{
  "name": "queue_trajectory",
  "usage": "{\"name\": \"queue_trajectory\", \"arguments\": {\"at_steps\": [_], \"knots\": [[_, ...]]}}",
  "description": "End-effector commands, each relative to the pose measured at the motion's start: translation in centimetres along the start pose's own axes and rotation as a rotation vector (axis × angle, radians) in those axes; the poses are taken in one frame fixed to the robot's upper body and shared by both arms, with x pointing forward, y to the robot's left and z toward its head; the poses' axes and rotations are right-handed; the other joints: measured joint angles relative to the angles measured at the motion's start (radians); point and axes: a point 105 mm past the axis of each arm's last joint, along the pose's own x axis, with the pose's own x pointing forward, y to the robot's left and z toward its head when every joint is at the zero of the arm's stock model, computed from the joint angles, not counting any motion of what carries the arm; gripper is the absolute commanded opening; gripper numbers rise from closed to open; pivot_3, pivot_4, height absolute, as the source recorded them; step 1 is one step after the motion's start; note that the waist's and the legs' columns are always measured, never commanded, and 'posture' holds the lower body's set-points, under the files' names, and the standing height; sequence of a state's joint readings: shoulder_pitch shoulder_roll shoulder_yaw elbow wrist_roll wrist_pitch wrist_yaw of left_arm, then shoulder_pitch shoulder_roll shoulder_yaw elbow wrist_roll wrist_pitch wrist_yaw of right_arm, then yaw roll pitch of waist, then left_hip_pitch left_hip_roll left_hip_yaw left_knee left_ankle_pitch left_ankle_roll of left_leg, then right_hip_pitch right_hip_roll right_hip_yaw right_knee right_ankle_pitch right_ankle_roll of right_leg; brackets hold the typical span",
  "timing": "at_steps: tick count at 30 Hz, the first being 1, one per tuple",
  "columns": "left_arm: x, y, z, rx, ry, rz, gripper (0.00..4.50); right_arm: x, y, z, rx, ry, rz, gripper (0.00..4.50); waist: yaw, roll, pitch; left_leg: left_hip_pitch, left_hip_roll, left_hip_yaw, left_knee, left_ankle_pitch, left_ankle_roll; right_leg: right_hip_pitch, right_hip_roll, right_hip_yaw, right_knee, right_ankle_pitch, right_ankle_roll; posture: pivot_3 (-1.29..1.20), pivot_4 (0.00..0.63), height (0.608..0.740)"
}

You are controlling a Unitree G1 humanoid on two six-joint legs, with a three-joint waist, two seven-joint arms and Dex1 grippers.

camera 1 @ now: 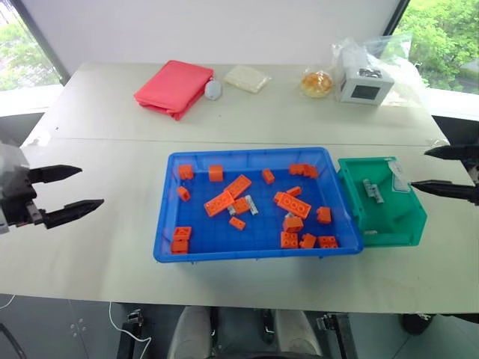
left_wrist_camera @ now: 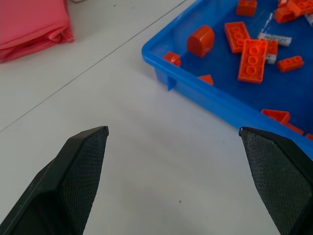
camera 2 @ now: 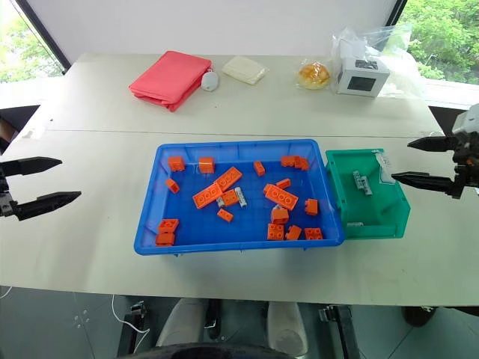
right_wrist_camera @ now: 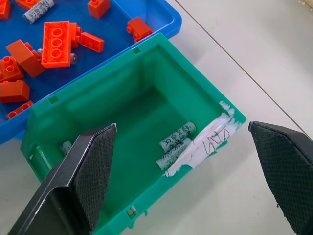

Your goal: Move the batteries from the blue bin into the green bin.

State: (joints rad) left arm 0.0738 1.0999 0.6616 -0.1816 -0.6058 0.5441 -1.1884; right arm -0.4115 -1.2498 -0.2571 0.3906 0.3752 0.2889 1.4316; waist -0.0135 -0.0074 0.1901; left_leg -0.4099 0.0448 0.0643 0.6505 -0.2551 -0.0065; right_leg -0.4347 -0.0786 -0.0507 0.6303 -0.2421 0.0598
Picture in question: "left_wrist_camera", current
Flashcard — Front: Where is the blue plastic tray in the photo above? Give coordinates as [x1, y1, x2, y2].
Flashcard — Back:
[141, 0, 313, 159]

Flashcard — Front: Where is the red plastic wedge piece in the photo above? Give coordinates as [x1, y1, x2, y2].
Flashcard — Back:
[260, 109, 291, 125]

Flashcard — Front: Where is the orange triangular block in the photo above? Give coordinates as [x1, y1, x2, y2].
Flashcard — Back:
[198, 74, 214, 86]

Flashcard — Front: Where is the orange rounded arch block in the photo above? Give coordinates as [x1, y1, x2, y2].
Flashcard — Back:
[187, 25, 216, 59]

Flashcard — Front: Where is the pink fabric bag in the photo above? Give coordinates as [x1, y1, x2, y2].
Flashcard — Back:
[0, 0, 75, 64]

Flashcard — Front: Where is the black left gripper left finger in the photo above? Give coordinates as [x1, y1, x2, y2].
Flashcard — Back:
[0, 126, 109, 235]

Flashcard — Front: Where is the red plastic rod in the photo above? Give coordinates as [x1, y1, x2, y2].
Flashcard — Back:
[283, 123, 305, 135]

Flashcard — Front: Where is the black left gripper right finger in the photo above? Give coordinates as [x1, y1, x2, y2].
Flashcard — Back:
[239, 126, 313, 235]

